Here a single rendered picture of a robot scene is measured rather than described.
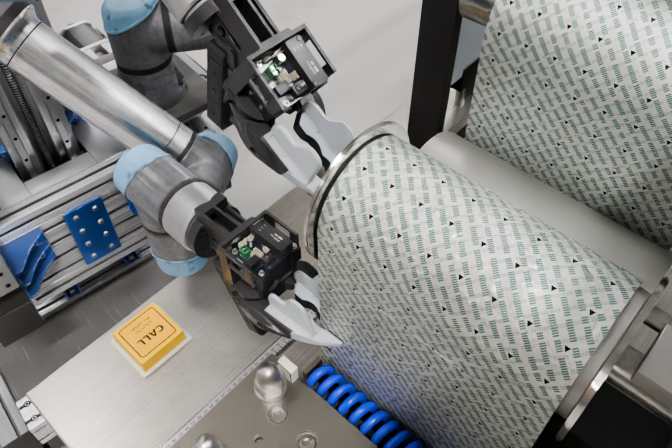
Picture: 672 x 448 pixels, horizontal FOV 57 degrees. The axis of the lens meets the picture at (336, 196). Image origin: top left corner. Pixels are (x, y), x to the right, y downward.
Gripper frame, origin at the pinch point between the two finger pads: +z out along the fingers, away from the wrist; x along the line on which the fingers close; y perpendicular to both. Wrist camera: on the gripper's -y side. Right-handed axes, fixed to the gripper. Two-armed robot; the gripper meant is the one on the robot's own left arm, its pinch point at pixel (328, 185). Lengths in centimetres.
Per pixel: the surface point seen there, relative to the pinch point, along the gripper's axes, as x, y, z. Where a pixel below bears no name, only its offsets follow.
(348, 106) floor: 123, -161, 0
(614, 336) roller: -2.4, 24.1, 17.2
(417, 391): -6.6, 2.7, 20.3
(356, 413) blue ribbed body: -9.5, -6.5, 21.6
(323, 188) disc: -5.3, 8.3, -1.2
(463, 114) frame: 36.1, -16.3, 6.6
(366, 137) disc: 0.1, 9.9, -2.5
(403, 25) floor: 187, -174, -16
